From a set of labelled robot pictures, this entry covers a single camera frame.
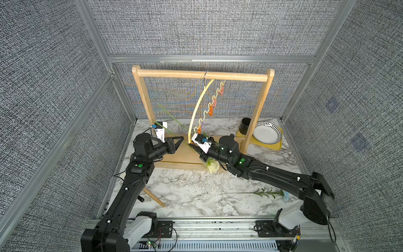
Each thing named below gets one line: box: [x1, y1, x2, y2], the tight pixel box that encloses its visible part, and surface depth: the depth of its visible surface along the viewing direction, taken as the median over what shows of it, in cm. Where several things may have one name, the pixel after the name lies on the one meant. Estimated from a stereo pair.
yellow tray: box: [235, 126, 283, 151], surface depth 105 cm
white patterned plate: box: [252, 121, 282, 145], surface depth 112 cm
